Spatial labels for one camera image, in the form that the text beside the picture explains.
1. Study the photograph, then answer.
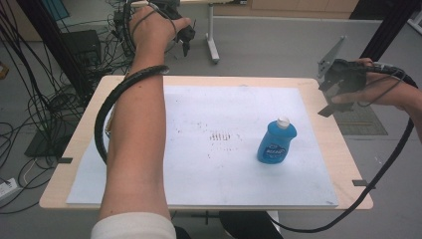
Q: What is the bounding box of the black metal stand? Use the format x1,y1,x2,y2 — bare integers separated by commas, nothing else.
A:
359,0,422,63

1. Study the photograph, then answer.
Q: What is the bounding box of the teal panel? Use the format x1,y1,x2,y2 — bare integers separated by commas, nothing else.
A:
41,0,71,22

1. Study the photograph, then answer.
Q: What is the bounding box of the thin grey right hand wire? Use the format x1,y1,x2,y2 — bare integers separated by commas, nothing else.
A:
356,70,408,109

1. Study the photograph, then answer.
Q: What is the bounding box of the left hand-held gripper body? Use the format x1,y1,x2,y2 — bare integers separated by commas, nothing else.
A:
150,0,197,46

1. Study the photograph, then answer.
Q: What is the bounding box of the grey grid floor mat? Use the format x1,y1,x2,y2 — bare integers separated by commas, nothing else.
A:
332,103,389,136

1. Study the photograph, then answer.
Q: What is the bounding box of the black floor plate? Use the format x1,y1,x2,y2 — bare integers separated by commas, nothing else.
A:
24,125,78,158

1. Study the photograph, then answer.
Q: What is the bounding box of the person's dark-clothed leg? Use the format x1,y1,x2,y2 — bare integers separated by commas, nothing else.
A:
218,210,285,239
173,225,193,239

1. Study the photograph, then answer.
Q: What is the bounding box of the black box on floor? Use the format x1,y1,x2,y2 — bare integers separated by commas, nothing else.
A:
60,29,103,68

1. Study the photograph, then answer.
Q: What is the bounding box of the thin grey left hand wire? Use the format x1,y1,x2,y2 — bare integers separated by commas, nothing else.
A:
130,5,179,48

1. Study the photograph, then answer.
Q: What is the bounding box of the white power strip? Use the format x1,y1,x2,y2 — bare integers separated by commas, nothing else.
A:
0,177,20,201

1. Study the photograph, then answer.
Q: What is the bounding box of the person's left hand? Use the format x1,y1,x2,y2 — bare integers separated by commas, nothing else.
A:
128,5,193,58

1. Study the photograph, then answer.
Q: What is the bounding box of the white background table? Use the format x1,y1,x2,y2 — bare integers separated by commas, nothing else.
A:
178,0,249,65

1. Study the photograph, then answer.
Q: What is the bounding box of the white left sleeve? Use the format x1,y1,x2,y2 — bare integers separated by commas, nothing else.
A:
90,212,178,239

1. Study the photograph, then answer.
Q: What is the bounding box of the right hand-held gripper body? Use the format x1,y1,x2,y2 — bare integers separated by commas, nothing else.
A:
316,35,368,100

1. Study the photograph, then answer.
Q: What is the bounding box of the wooden cabinet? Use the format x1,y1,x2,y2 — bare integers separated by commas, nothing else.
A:
213,0,360,20

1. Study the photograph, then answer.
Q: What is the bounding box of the thin grey hand wire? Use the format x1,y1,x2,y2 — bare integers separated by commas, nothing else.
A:
130,5,179,48
356,70,408,109

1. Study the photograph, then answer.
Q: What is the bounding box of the grey electronic device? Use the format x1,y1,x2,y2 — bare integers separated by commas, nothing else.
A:
112,9,126,32

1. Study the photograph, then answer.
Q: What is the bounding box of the blue bottle with white cap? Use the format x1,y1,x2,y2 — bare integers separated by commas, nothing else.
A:
256,116,299,165

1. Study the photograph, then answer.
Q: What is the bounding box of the person's right hand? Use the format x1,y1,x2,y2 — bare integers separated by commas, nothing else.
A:
330,57,411,110

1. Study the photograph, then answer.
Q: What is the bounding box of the white paper sheet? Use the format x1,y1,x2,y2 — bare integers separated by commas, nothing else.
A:
66,85,339,207

